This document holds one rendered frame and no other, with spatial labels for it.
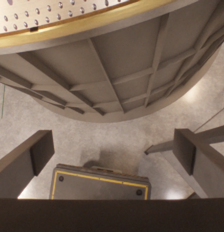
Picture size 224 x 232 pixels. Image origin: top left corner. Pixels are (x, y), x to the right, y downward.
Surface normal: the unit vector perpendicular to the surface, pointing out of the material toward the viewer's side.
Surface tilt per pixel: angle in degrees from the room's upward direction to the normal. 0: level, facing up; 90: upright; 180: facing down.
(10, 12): 43
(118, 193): 0
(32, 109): 0
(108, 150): 0
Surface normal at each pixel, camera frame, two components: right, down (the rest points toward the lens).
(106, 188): -0.15, -0.15
